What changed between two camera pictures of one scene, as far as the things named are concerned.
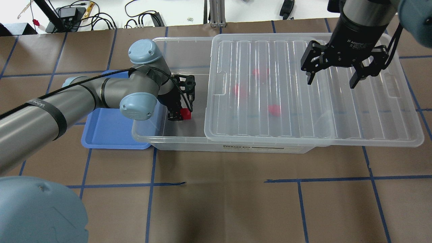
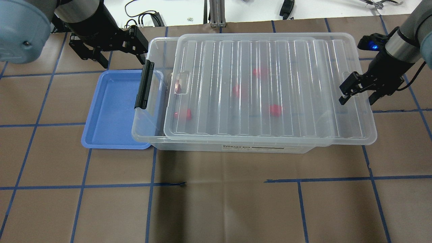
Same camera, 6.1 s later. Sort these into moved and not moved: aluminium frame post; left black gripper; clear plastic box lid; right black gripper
Moved: left black gripper; clear plastic box lid; right black gripper
Not moved: aluminium frame post
